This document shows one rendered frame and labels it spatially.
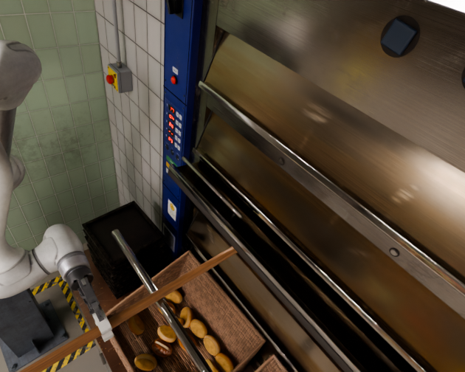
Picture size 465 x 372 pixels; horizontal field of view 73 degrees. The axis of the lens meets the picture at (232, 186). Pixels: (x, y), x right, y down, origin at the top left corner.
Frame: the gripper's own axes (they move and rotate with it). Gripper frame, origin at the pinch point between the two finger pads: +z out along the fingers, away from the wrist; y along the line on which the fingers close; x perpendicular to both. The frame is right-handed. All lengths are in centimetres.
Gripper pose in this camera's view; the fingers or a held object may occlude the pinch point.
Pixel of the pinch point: (103, 325)
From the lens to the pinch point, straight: 107.5
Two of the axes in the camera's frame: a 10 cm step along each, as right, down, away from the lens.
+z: 6.2, 6.1, -4.9
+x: -7.7, 3.4, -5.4
